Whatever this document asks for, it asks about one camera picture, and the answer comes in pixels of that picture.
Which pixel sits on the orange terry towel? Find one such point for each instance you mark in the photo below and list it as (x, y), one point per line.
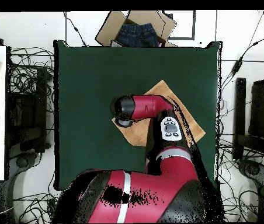
(136, 133)

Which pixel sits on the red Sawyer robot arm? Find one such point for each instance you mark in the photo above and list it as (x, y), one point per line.
(150, 186)

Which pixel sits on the dark green table cloth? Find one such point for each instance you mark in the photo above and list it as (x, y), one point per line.
(87, 81)

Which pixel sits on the blue denim jeans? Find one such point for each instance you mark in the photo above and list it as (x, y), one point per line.
(136, 35)

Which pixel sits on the brown cardboard box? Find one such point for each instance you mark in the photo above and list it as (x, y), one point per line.
(108, 30)

